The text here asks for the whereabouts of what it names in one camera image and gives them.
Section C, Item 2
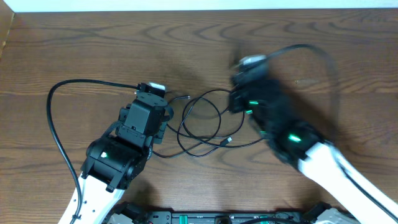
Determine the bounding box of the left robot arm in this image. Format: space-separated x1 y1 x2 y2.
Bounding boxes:
60 90 173 223

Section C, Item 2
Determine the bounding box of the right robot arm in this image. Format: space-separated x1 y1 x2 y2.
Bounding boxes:
229 68 397 223

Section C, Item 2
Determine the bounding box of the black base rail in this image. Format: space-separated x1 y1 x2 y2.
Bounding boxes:
102 201 381 224

